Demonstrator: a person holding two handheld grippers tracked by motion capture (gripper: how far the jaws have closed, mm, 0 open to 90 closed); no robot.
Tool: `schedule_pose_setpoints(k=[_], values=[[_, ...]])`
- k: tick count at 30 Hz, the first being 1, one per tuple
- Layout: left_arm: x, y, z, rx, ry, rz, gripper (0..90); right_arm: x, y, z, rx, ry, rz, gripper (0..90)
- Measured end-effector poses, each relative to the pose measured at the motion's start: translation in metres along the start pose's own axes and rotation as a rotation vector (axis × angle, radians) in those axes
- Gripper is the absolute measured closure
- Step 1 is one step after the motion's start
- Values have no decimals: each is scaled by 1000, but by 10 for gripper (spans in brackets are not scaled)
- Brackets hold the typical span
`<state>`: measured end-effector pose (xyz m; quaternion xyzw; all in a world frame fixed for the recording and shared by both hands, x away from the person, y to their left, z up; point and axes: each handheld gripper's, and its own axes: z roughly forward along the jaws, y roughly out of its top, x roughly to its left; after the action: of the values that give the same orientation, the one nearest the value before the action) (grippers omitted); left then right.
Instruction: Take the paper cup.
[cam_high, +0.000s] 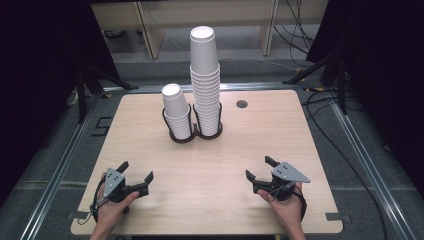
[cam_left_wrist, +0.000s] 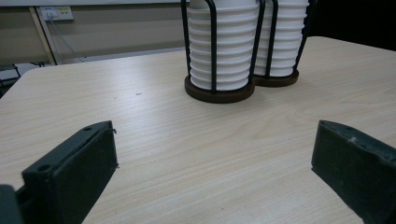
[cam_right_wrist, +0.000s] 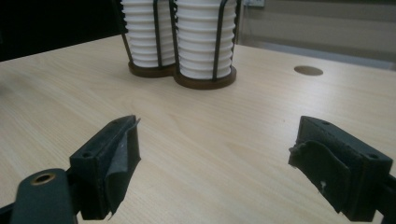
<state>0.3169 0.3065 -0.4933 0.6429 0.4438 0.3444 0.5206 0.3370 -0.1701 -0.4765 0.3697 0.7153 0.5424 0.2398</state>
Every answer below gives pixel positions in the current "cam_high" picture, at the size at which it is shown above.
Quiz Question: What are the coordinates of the aluminium floor rail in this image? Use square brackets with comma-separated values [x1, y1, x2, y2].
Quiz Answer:
[328, 94, 418, 240]
[19, 93, 103, 240]
[102, 82, 323, 94]

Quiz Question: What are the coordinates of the black curtain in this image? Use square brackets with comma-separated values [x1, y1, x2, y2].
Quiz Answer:
[305, 0, 424, 199]
[0, 0, 119, 208]

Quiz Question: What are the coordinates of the thin white floor cable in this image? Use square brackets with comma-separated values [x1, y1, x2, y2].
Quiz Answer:
[219, 57, 298, 73]

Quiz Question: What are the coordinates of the black tape floor mark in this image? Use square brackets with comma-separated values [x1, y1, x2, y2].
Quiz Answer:
[91, 116, 113, 138]

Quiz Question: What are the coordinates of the black tripod stand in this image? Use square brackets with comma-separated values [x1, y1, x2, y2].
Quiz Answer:
[75, 61, 140, 124]
[282, 49, 348, 116]

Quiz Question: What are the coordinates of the short stack of white cups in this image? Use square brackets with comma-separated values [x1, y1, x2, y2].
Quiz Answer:
[161, 83, 194, 140]

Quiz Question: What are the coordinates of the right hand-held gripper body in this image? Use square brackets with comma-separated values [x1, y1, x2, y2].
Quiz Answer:
[252, 161, 311, 202]

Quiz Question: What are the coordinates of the dark wheeled base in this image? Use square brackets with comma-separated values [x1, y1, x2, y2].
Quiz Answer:
[102, 29, 128, 39]

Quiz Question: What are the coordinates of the tall stack of white cups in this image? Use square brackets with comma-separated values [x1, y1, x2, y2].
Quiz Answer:
[189, 25, 222, 137]

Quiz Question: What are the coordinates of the long black floor cable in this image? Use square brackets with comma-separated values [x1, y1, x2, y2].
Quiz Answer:
[300, 89, 389, 240]

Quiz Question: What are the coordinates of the black cable bundle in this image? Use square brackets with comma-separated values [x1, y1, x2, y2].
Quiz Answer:
[273, 0, 317, 68]

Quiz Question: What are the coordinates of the person's right hand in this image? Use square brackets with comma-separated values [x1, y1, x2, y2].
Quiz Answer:
[257, 182, 305, 231]

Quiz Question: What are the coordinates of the black double cup holder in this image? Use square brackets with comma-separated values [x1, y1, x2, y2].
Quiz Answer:
[161, 102, 224, 144]

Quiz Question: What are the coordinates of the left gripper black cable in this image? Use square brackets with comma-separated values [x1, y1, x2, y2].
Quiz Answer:
[77, 178, 108, 225]

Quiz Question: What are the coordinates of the person's left hand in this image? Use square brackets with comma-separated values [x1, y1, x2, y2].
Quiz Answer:
[94, 174, 140, 229]

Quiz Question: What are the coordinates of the grey tape strip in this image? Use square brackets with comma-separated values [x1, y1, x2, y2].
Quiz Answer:
[324, 212, 352, 223]
[68, 210, 90, 221]

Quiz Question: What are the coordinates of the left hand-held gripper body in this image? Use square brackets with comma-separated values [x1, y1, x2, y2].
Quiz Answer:
[103, 168, 150, 204]

